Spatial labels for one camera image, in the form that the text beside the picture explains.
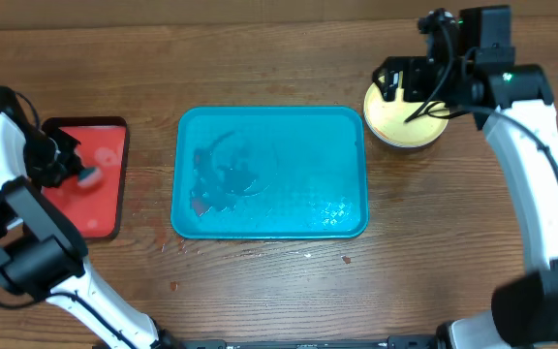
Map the dark tray with red water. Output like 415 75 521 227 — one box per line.
41 116 130 239

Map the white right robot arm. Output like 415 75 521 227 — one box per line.
372 5 558 348

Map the yellow-green plate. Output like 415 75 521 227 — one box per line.
363 83 449 148

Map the orange and green sponge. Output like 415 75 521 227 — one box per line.
77 167 103 189

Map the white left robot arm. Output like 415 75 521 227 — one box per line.
0 85 179 348

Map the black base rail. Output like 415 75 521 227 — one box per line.
149 334 452 349

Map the teal plastic tray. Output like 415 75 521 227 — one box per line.
170 106 369 240

